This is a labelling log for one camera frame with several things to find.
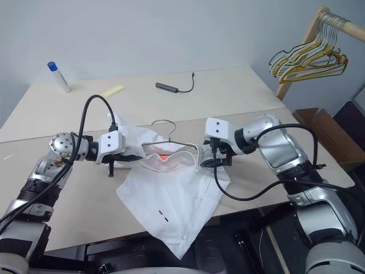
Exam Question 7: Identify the white wire hangers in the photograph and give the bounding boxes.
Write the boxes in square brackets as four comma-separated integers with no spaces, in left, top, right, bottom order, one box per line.
[270,13,350,78]

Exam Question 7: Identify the yellow wire hangers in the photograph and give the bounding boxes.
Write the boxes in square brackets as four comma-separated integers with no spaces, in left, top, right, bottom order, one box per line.
[272,39,349,84]

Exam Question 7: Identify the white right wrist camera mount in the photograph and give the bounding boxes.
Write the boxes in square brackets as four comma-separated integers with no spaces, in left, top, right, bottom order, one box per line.
[205,117,237,156]

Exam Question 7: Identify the yellow sticky note pad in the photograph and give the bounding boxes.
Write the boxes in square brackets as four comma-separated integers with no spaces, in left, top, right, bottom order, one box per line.
[99,84,127,99]

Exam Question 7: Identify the brown cardboard box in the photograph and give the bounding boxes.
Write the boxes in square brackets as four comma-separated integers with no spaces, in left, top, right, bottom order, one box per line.
[293,107,365,172]

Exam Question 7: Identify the light wooden slat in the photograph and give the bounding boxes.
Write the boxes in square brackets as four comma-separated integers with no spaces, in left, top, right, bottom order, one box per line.
[265,227,289,274]

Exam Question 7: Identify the wooden clothes rack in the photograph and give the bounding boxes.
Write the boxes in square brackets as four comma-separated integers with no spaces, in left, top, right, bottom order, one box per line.
[275,6,365,100]

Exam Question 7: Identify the grey usb hub with cable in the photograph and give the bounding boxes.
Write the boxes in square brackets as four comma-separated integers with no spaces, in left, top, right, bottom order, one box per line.
[155,72,196,94]

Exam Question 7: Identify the thin wire hanger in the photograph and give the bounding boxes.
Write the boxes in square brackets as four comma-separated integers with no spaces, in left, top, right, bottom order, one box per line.
[141,119,200,152]

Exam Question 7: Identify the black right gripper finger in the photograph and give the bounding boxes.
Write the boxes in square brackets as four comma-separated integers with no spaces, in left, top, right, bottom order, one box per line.
[199,159,226,169]

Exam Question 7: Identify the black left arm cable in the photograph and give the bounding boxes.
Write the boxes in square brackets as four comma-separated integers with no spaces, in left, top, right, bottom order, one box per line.
[0,94,119,229]

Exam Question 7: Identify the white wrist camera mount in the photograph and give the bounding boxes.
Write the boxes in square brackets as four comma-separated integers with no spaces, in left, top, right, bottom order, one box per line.
[205,117,237,156]
[95,131,127,165]

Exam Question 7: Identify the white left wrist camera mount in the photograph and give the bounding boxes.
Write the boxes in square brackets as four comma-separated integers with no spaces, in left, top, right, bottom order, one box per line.
[95,131,127,165]

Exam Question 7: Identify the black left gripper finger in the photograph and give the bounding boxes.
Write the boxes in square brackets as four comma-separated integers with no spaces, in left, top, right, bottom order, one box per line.
[117,154,145,163]

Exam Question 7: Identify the white garment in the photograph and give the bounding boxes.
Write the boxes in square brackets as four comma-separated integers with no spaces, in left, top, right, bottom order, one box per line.
[107,111,232,260]

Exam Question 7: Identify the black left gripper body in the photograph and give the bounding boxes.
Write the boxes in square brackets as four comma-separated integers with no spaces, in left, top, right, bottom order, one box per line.
[107,154,127,178]

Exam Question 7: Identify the white bottle with blue cap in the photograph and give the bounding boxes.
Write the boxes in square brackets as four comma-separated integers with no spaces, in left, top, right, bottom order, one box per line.
[47,61,72,94]

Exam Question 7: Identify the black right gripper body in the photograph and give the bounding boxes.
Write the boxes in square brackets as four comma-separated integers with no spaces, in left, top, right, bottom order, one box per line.
[202,136,233,167]

